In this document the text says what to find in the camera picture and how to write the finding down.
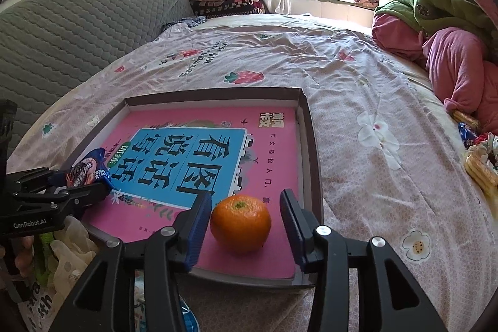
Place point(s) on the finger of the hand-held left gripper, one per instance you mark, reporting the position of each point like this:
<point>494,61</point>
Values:
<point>56,179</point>
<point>87,199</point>

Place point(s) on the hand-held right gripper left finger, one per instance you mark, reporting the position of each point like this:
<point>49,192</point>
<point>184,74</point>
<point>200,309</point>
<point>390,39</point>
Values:
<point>196,234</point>

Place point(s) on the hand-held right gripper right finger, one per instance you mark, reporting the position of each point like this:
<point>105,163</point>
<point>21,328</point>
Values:
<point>292,225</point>

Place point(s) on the blue snack packet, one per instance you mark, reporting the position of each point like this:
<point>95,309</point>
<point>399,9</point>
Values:
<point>87,168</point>

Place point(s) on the orange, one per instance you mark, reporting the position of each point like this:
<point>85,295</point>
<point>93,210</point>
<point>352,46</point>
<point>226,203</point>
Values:
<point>239,225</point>

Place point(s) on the person's left hand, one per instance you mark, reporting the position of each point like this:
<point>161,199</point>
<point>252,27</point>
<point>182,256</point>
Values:
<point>23,258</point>

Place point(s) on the green plush item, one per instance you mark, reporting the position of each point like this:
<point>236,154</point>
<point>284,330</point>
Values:
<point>44,258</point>

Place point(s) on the pink and blue book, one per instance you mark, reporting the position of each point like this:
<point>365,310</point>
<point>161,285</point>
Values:
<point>272,161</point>

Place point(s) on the blue and white packet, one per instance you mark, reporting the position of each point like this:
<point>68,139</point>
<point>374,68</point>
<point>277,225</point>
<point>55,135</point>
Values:
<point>186,316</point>

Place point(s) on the white bag with black print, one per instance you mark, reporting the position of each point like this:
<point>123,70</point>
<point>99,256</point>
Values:
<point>39,306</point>

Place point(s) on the grey quilted headboard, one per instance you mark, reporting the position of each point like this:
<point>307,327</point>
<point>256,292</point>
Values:
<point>77,36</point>

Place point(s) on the floral bed sheet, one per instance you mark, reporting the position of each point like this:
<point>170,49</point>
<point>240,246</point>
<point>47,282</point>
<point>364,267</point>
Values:
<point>350,83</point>

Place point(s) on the yellow wafer packet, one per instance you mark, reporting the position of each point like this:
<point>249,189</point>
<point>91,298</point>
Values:
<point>466,119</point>
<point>480,172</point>

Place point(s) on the small blue packet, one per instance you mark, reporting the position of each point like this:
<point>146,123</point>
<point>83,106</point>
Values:
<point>469,135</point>

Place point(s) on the red and white packet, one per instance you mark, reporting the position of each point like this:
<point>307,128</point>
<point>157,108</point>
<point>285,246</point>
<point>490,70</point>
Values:
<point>488,145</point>

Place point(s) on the magenta garment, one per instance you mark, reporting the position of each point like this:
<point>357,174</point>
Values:
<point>397,36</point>

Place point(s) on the checkered folded blanket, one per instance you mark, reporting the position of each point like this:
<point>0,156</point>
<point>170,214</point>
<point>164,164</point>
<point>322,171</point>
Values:
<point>233,13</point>

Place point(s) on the pink fleece garment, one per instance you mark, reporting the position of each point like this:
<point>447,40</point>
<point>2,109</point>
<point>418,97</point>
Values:
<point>463,71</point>

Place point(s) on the dark patterned folded blanket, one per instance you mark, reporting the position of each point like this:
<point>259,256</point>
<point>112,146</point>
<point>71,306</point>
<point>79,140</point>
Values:
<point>233,3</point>

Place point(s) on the green jacket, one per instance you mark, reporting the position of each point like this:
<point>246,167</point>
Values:
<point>447,5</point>

